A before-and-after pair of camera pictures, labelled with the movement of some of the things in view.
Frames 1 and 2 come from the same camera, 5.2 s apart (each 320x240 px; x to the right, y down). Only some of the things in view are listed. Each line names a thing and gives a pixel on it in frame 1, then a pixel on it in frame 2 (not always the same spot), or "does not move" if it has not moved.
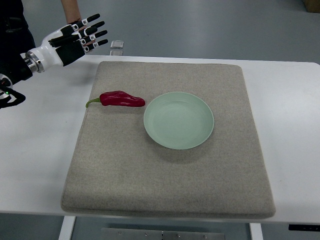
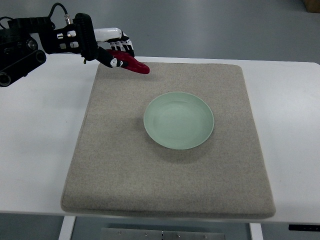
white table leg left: [67, 227] does not move
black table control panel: [304, 227] does not move
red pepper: [119, 98] to [133, 64]
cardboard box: [312, 6] does not move
